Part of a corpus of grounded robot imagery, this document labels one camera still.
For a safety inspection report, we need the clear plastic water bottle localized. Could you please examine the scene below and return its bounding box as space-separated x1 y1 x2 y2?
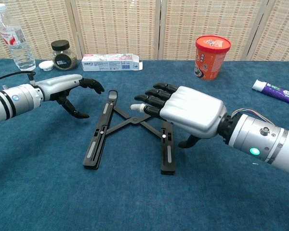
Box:
0 3 37 72

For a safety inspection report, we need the white toothpaste carton box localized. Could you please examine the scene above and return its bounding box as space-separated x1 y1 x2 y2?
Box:
81 53 144 72

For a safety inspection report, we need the glass jar with black lid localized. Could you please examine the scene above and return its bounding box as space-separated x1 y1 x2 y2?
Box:
50 40 78 71

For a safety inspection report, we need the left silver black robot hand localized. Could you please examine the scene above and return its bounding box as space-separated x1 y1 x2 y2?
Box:
35 74 105 119

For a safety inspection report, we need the orange instant noodle cup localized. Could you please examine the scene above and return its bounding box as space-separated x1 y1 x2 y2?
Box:
194 35 232 81

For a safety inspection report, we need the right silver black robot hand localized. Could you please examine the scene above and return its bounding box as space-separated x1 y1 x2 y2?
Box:
130 82 228 149

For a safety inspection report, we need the woven bamboo folding screen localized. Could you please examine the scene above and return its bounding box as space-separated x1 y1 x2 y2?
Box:
0 0 289 62

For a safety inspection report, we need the small white bottle cap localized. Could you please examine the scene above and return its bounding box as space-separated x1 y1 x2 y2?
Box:
38 61 54 72

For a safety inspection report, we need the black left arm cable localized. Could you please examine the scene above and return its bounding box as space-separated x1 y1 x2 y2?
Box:
0 70 37 85

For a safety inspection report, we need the black folding laptop stand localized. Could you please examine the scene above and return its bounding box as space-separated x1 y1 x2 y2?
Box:
82 90 176 176

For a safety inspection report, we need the blue felt table mat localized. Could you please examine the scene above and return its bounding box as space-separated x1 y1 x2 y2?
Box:
0 59 289 231

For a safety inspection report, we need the purple toothpaste tube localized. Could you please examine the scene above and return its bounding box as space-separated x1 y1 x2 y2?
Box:
251 79 289 107

